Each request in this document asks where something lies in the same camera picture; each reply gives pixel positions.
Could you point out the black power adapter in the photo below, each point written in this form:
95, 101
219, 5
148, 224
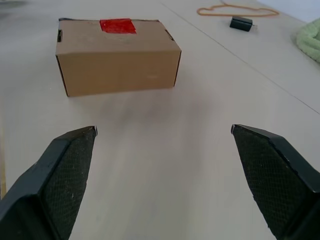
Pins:
241, 23

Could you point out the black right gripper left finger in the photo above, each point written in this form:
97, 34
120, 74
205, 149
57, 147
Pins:
37, 195

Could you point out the brown cardboard box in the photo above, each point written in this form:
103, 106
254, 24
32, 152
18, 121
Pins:
117, 65

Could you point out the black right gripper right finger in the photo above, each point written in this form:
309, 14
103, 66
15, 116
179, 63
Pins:
280, 180

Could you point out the green towel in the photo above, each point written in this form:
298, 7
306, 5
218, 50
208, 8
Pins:
310, 42

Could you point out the red tape patch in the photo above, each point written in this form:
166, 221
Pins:
117, 26

